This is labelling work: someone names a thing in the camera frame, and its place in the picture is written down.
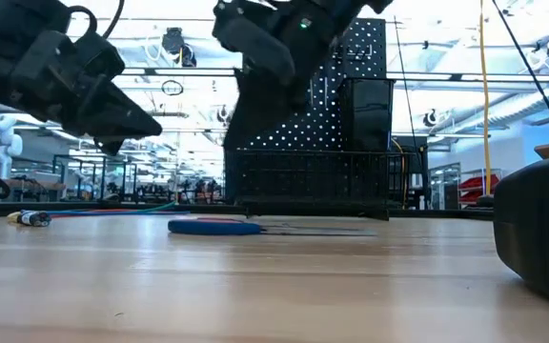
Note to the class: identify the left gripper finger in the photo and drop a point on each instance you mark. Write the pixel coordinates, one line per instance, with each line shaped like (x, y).
(110, 145)
(122, 119)

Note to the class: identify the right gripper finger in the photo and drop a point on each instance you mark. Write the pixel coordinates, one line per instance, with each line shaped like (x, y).
(265, 114)

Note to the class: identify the black rounded object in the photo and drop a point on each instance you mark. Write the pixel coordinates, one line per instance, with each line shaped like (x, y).
(541, 228)

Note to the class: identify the black metal pegboard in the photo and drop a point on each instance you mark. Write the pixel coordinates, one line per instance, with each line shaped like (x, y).
(322, 124)

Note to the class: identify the black mesh panel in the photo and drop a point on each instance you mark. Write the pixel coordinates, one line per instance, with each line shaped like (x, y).
(420, 157)

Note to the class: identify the red storage bin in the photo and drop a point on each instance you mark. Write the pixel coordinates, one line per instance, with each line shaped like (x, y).
(474, 183)

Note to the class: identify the thin black pole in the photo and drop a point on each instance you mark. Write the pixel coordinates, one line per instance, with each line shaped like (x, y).
(532, 71)

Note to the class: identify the black round puck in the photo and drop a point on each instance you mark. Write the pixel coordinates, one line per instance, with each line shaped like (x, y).
(484, 201)

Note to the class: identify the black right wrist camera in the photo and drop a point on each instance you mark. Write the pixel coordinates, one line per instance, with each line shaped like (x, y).
(255, 45)

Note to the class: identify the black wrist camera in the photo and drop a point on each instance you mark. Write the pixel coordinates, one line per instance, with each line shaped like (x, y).
(255, 45)
(98, 54)

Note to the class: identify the black aluminium table frame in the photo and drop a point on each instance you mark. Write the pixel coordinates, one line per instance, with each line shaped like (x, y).
(112, 206)

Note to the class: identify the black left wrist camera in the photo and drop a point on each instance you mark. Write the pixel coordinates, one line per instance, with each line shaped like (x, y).
(98, 54)

